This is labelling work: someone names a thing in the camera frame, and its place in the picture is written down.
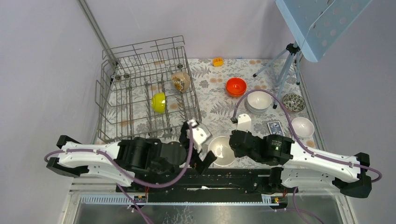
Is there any beige ribbed ceramic bowl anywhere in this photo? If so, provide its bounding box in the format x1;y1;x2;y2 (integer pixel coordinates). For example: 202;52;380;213
208;136;235;167

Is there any small white ceramic bowl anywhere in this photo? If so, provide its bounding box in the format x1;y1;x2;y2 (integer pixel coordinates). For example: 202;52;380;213
291;117;315;138

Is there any yellow-green plastic bowl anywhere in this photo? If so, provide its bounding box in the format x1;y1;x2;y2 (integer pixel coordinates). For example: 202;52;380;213
151;92;166;113

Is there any white ribbed ceramic bowl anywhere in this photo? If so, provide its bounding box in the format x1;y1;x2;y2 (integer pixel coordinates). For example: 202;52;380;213
247;90;273;110

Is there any beige floral ceramic bowl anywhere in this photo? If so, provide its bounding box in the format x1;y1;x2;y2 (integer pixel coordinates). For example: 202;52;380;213
171;71;191;93

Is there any orange plastic bowl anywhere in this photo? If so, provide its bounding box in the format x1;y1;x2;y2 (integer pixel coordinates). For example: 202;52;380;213
228;92;245;98
226;77;247;93

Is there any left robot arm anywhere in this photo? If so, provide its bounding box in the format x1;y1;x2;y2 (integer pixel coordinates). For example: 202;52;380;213
44;119;217;192

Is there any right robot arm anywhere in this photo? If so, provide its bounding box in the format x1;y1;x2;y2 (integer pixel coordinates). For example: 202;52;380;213
229;130;372;198

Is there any blue playing card box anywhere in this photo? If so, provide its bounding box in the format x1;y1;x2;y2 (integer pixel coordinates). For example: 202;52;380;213
267;121;284;136

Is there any floral tablecloth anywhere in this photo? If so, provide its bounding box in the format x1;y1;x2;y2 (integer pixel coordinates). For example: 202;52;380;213
92;58;316;169

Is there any yellow plastic toy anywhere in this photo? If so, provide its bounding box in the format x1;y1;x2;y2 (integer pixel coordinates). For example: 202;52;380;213
212;57;224;67

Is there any light blue perforated stand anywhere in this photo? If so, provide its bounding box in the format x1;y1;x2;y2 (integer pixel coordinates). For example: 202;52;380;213
253;0;371;96

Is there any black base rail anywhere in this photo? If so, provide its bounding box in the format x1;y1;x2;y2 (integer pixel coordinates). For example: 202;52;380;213
116;168;294;203

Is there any grey wire dish rack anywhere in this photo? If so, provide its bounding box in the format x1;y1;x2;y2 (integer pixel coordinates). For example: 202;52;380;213
95;35;202;143

